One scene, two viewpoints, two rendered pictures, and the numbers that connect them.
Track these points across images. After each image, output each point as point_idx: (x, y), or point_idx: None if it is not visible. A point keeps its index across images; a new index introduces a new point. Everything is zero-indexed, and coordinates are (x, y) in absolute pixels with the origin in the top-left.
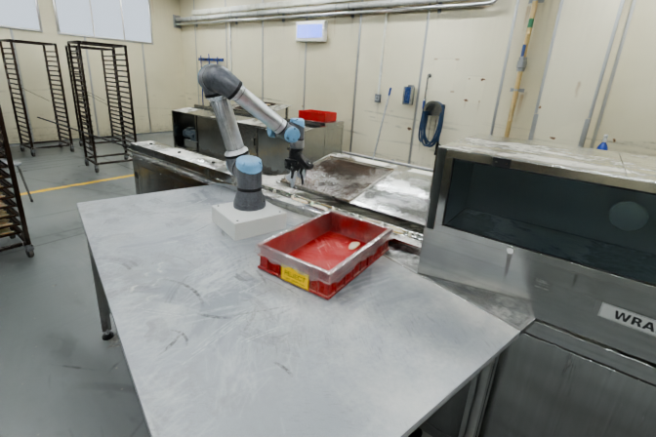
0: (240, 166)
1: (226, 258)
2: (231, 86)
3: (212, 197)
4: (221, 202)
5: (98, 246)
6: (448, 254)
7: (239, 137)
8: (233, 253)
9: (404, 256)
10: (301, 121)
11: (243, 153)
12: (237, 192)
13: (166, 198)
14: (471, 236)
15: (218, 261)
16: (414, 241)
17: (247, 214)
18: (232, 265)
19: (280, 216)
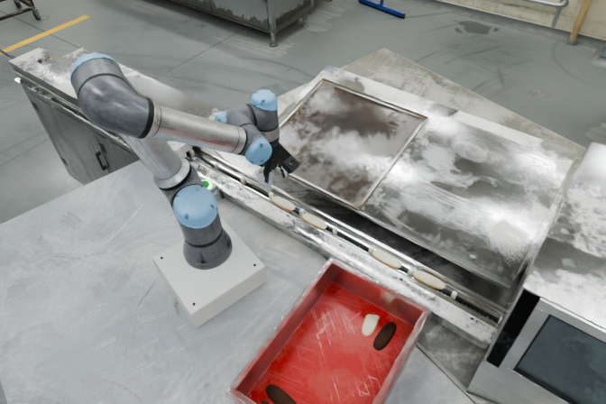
0: (182, 219)
1: (188, 379)
2: (136, 125)
3: (151, 198)
4: (165, 212)
5: (6, 367)
6: (518, 398)
7: (171, 157)
8: (197, 363)
9: (446, 343)
10: (270, 103)
11: (183, 180)
12: (186, 243)
13: (85, 211)
14: (561, 401)
15: (177, 391)
16: (462, 316)
17: (206, 279)
18: (198, 400)
19: (256, 273)
